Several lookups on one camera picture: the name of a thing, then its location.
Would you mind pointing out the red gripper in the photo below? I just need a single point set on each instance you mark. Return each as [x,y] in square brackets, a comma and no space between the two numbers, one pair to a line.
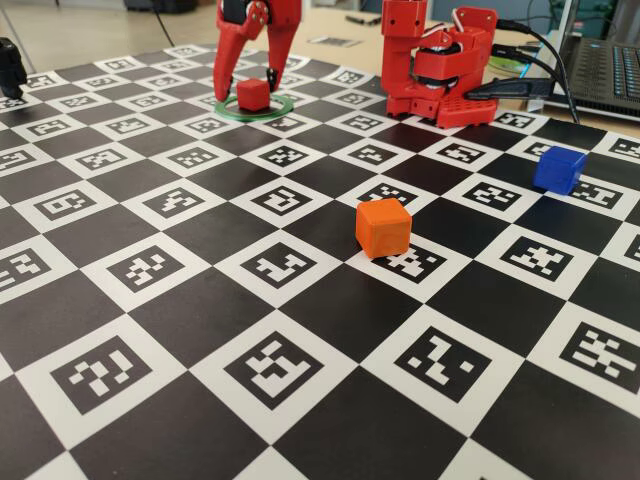
[258,15]

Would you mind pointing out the red cube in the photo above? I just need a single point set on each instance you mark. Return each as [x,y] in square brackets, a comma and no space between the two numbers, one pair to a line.
[252,95]

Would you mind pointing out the orange cube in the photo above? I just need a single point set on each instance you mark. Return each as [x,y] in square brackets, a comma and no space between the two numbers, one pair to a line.
[382,230]

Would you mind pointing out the blue cube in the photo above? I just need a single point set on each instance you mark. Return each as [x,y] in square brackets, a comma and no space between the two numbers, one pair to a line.
[557,170]

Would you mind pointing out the red robot arm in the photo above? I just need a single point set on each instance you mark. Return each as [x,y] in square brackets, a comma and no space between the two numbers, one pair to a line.
[400,50]

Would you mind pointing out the printed marker paper sheet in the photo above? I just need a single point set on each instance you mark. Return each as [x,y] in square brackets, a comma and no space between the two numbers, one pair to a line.
[332,41]

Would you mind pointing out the black floor box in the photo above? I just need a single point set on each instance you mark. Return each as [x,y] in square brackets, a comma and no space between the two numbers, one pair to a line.
[160,5]

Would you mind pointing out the yellow green round object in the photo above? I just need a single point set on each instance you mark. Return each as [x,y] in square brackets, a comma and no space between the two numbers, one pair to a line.
[505,65]

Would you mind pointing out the black power connector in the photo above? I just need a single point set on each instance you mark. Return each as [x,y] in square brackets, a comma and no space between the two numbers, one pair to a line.
[510,89]

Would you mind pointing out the black white marker board mat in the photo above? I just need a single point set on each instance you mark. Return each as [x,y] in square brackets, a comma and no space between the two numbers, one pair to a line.
[320,320]

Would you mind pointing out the dark grey laptop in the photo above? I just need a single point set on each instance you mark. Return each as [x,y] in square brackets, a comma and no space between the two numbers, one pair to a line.
[600,70]

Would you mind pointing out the black clamp mount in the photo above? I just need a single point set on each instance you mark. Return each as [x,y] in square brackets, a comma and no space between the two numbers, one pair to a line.
[11,65]

